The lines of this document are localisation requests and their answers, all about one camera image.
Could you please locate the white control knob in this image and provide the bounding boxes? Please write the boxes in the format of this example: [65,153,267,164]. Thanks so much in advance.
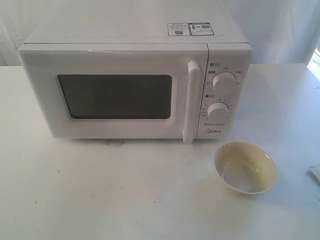
[212,71,237,90]
[207,102,230,120]

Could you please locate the cream ceramic bowl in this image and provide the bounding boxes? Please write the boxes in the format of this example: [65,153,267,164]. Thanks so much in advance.
[212,141,279,195]

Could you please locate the upper white control knob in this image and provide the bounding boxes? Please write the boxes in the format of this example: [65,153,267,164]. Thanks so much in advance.
[212,71,237,90]

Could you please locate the blue warning sticker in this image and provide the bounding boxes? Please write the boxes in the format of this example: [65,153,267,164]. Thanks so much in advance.
[167,22,215,37]

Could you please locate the white microwave oven body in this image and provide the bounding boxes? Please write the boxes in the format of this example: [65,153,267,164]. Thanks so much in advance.
[17,0,252,143]

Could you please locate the lower white control knob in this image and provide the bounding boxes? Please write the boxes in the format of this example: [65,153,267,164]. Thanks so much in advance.
[207,102,230,120]

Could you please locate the white paper at table edge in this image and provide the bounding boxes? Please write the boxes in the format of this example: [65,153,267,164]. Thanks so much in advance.
[308,164,320,181]

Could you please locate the white microwave door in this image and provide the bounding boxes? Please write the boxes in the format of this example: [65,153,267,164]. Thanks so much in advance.
[18,43,209,143]

